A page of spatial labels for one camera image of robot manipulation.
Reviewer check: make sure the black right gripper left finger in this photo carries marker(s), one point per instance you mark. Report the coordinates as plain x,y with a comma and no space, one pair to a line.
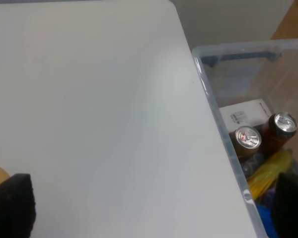
17,207

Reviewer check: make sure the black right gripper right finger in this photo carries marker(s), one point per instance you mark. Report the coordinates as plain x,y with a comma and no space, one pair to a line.
285,206

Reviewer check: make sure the dark red can silver top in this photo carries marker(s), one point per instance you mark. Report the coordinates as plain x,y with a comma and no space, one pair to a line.
276,131

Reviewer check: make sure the brown can silver top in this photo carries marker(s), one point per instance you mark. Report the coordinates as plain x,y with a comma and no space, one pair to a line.
246,141

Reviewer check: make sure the yellow plastic bag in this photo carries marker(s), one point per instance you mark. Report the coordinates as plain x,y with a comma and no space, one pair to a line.
266,174

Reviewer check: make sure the clear plastic storage bin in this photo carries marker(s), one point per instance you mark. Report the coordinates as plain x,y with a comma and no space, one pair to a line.
252,89

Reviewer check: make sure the blue item in bin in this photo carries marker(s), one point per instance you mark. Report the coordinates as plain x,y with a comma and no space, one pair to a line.
265,215

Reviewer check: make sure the white labelled box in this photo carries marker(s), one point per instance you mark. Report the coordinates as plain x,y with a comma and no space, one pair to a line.
251,113

